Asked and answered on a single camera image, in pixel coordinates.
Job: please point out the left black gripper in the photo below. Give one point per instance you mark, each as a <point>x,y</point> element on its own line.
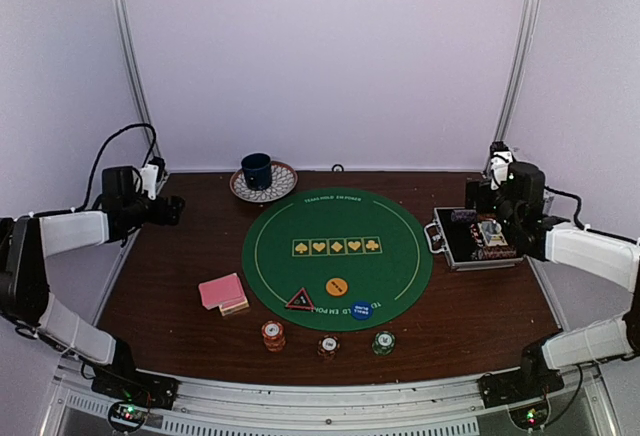
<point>161,218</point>

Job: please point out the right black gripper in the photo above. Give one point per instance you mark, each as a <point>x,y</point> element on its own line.
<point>482,204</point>

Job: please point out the blue small blind button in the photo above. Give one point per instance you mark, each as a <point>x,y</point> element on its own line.
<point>361,310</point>

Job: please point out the orange big blind button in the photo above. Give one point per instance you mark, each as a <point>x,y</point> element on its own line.
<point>336,287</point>

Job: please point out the green twenty chip stack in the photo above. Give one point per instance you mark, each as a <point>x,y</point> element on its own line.
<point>383,343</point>

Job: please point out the black red hundred chip stack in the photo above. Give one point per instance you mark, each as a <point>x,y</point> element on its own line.
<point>328,346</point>

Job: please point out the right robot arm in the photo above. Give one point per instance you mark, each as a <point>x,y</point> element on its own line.
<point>567,242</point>

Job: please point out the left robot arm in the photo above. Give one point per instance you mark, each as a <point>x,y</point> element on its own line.
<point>129,201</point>

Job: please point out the aluminium poker chip case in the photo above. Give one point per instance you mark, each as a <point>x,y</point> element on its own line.
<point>470,241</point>

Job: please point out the red-backed card deck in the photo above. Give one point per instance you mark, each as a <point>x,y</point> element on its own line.
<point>224,292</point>

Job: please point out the dark blue mug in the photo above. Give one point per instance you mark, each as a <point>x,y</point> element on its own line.
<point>256,168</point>

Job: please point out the card box under deck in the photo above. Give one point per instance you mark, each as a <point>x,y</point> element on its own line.
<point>233,307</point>

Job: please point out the patterned ceramic saucer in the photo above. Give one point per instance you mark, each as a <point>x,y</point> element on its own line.
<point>284,180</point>

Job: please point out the round green poker mat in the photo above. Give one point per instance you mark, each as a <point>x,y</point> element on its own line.
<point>370,241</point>

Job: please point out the red five chip stack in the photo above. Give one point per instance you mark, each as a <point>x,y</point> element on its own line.
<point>273,336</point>

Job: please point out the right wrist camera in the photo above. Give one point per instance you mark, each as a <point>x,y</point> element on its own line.
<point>500,159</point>

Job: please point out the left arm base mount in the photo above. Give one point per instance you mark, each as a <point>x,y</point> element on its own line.
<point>146,390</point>

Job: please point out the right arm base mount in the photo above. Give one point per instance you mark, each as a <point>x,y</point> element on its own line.
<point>513,387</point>

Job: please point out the right aluminium frame post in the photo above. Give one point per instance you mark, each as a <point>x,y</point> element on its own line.
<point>526,29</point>

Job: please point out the aluminium frame post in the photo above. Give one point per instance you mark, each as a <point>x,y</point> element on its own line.
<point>131,63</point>
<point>526,29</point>

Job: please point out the left aluminium frame post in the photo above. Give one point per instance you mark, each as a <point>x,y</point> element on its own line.
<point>131,63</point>

